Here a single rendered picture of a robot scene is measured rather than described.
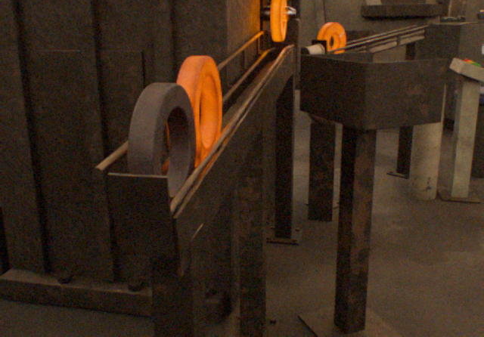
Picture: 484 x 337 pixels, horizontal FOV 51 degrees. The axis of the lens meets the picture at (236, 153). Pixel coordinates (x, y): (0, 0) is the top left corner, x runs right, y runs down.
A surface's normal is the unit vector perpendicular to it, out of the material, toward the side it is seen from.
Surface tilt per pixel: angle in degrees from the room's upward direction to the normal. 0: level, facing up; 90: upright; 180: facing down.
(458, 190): 90
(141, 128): 58
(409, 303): 0
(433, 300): 1
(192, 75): 41
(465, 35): 90
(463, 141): 90
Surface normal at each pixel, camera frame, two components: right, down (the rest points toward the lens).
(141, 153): -0.20, 0.00
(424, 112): 0.38, 0.24
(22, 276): -0.01, -0.97
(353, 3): -0.45, 0.24
